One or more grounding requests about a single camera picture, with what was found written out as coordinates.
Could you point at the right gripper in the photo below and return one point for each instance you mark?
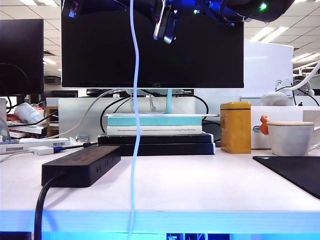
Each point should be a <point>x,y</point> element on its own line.
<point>175,5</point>

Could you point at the black AOC monitor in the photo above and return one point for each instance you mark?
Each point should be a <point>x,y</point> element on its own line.
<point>100,50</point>

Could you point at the teal monitor stand silver base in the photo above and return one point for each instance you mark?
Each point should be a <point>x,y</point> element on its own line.
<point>169,102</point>

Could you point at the teal book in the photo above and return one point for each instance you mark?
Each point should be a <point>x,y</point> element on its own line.
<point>162,121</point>

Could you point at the white book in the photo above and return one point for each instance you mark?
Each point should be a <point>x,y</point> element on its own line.
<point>162,132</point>

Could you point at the white board panel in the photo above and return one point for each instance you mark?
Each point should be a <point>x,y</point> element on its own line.
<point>267,70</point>

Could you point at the thin black book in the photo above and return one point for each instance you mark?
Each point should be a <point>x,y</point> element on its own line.
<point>162,139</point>

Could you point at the yellow tin box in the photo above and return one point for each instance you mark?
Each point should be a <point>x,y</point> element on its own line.
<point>235,127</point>

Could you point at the thick black book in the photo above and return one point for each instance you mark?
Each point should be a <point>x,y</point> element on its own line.
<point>175,149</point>

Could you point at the white round object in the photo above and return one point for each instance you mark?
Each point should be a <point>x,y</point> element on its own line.
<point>273,98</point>

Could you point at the small clear glass object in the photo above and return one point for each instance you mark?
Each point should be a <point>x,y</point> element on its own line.
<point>81,138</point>

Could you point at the orange fox figurine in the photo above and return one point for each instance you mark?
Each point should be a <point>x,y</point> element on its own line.
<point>263,126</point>

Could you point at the black unbranded monitor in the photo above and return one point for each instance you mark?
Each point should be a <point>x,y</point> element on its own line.
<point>20,50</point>

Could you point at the brown wooden shelf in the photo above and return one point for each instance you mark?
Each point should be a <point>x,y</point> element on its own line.
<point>52,130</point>

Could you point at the white desk fan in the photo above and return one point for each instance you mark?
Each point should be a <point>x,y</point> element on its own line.
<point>309,90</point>

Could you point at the white plastic bottle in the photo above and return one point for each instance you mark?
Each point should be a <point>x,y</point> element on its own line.
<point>27,112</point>

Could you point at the white mug with wooden lid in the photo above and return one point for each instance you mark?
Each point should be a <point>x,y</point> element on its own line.
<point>287,140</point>

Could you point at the black power strip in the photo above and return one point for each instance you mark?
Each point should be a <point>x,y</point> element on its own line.
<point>75,170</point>

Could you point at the stack of books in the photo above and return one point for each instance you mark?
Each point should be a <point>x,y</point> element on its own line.
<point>30,129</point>

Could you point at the white box with barcode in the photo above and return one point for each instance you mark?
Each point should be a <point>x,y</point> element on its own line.
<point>37,143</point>

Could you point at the black mouse pad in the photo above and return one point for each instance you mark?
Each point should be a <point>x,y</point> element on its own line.
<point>295,175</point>

